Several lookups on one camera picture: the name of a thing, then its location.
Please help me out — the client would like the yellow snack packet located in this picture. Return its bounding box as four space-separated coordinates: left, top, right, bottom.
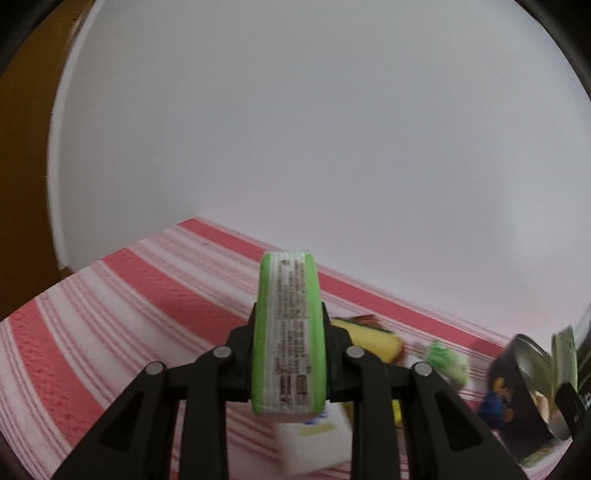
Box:
392 400 403 428

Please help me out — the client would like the white Vinda tissue pack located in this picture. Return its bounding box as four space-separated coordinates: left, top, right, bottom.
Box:
274 403 353 475

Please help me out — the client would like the red snack packet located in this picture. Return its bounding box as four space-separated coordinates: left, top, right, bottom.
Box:
349 314 382 329

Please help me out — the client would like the blue knitted ball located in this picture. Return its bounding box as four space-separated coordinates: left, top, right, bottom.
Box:
477 389 515 430

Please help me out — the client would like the brown wooden door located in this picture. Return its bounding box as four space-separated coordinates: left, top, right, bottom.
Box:
1 1 92 317

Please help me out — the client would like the round metal tin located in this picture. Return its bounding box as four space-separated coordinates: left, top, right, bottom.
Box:
488 327 590 468

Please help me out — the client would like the green white tissue pack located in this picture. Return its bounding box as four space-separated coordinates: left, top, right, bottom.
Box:
250 251 328 418

